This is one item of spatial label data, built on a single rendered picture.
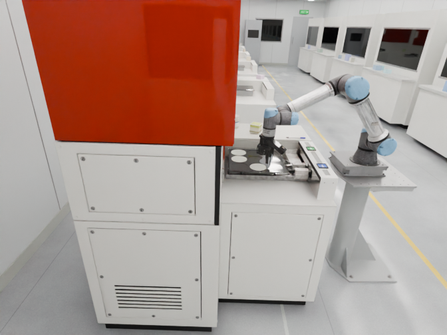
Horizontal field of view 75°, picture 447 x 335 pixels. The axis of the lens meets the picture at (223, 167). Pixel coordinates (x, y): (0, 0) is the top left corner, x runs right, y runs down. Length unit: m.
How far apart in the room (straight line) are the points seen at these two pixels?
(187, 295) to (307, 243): 0.74
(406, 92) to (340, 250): 4.40
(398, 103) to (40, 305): 6.00
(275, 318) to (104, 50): 1.78
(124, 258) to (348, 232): 1.55
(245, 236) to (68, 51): 1.23
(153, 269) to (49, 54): 1.08
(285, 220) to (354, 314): 0.90
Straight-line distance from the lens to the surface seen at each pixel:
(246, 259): 1.83
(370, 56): 8.30
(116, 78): 1.22
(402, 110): 6.48
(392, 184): 2.09
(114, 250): 1.62
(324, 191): 1.70
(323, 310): 2.25
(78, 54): 1.26
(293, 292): 2.07
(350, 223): 2.31
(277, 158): 1.95
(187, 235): 1.46
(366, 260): 2.70
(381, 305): 2.44
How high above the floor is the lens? 1.68
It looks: 26 degrees down
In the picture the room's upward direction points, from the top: 2 degrees clockwise
